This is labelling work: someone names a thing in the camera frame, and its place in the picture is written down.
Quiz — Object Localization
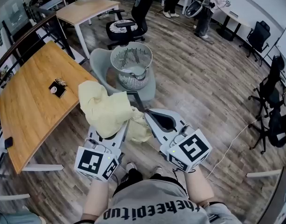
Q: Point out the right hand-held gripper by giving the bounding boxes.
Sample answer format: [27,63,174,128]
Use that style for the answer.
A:
[144,108,213,174]

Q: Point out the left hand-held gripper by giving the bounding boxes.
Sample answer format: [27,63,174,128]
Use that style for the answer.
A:
[74,121,129,182]

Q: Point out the pale yellow clothes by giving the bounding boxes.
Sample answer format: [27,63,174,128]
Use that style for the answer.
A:
[77,80,153,144]

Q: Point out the grey slatted laundry basket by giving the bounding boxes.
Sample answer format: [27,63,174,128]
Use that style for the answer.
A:
[110,42,153,91]

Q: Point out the person's left forearm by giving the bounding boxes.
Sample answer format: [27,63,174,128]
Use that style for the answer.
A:
[81,178,110,222]

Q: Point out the person's right forearm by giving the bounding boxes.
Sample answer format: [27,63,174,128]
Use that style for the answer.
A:
[183,168,215,206]

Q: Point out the person's left shoe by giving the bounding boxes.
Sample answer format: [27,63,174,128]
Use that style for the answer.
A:
[125,162,138,172]

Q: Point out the person's black trousers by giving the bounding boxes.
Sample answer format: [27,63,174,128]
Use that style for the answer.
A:
[113,168,188,196]

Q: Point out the black phone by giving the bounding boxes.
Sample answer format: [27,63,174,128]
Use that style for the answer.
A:
[49,79,67,99]

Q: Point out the thin-framed eyeglasses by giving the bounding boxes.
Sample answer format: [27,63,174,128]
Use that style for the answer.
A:
[54,77,68,87]

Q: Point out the grey shell chair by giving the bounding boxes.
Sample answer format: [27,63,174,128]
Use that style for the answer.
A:
[89,48,157,111]

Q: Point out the orange wooden table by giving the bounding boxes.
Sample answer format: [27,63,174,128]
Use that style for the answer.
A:
[0,40,98,174]

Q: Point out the person's grey printed shirt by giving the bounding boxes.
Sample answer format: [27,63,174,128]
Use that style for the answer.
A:
[96,178,243,224]

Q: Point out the small black device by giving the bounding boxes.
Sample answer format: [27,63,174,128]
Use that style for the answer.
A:
[4,136,14,149]

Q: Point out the black stair railing wooden handrail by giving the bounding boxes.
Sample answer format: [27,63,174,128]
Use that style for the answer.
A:
[0,7,76,84]

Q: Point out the black office chair patterned cushion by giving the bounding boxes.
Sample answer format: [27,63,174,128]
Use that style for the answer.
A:
[105,0,148,50]

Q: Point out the white desk dark edge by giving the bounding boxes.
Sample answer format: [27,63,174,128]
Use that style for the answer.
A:
[246,167,286,224]

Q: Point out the black mesh office chair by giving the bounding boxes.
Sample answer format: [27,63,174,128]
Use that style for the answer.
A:
[247,55,286,155]
[239,21,272,67]
[267,106,286,149]

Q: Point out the white black oval pod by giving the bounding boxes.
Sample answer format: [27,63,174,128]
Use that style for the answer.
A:
[184,0,212,18]

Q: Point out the white desk black leg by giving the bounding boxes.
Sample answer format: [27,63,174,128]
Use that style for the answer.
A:
[212,0,251,42]

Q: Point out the light wooden white-legged table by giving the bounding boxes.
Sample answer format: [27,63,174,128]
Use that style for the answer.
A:
[56,0,120,60]

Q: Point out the white side table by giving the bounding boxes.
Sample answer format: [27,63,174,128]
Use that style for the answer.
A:
[39,0,64,10]

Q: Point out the whiteboard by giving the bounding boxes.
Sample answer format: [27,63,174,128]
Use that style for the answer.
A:
[266,24,286,86]

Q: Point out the white floor cable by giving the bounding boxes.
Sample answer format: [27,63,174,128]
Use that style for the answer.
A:
[204,119,260,179]

